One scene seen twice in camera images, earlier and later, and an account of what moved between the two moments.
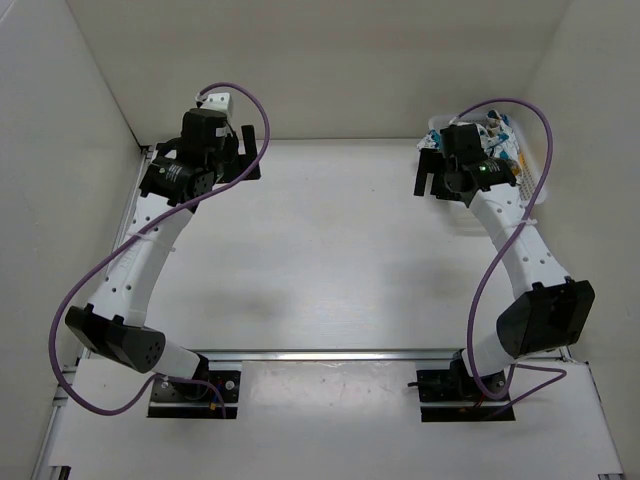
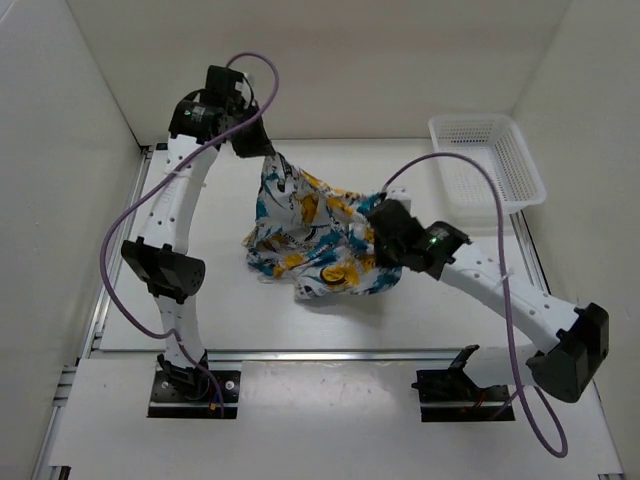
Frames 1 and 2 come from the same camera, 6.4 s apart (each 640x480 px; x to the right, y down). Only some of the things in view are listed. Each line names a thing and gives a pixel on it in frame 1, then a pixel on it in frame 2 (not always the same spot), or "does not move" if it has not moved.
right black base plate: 451,395 does not move
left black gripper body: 225,159 to 242,113
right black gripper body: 448,165 to 386,254
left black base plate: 171,399 does not move
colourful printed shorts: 497,136 to 315,235
